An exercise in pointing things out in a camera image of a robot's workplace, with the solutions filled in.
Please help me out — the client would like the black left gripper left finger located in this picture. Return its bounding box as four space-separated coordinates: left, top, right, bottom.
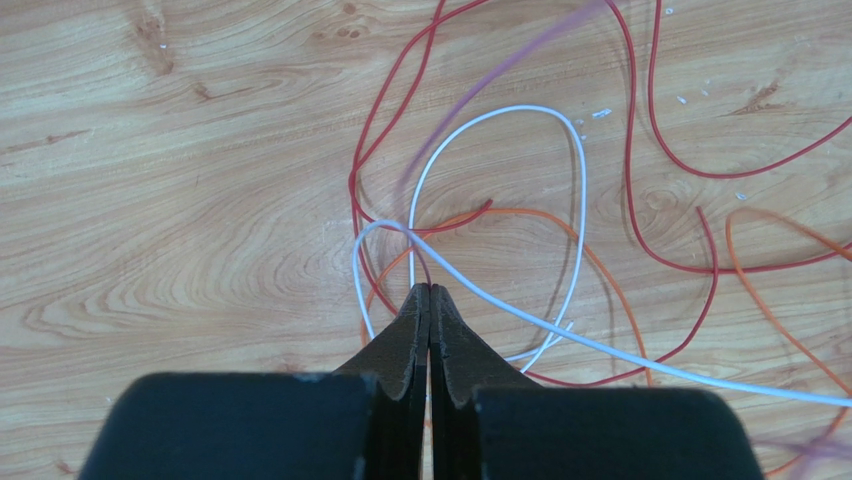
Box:
80 284 430 479

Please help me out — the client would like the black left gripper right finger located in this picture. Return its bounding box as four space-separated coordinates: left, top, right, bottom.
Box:
429 285 762 479

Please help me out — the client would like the white cable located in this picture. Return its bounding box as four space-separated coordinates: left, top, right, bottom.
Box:
351 105 852 409

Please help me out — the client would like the red cable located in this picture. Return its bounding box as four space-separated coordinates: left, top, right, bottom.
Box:
348 0 852 389

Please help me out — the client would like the pink cable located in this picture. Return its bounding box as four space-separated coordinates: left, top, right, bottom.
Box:
395 0 852 461

